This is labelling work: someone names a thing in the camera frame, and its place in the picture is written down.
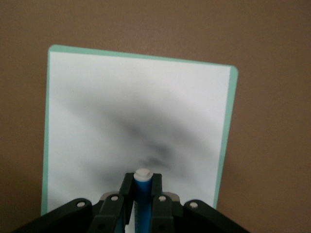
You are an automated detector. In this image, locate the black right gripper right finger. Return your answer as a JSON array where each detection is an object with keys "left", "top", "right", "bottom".
[{"left": 151, "top": 172, "right": 251, "bottom": 233}]

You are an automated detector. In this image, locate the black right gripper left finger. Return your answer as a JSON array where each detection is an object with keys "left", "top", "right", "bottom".
[{"left": 7, "top": 172, "right": 136, "bottom": 233}]

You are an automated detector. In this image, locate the blue marker with white cap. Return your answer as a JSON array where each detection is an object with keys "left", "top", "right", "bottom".
[{"left": 132, "top": 168, "right": 154, "bottom": 233}]

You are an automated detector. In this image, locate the white paper sheet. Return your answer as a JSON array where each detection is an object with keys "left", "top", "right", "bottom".
[{"left": 46, "top": 52, "right": 231, "bottom": 212}]

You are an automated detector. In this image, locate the teal clipboard with metal clip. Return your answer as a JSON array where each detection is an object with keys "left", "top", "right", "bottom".
[{"left": 40, "top": 44, "right": 239, "bottom": 216}]

